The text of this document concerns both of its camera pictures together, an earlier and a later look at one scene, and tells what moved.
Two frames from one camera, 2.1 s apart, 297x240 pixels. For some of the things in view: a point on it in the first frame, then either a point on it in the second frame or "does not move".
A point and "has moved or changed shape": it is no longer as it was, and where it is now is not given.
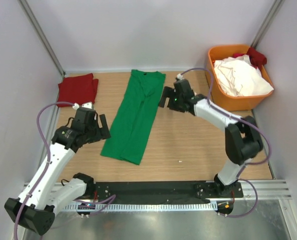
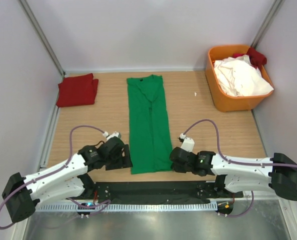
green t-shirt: x=127 y=138 has moved or changed shape
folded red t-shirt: x=77 y=89 does not move
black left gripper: x=103 y=133 to x=124 y=161
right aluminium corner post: x=275 y=8 does not move
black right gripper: x=168 y=93 to x=177 y=168
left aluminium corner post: x=42 y=35 does not move
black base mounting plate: x=141 y=192 does not move
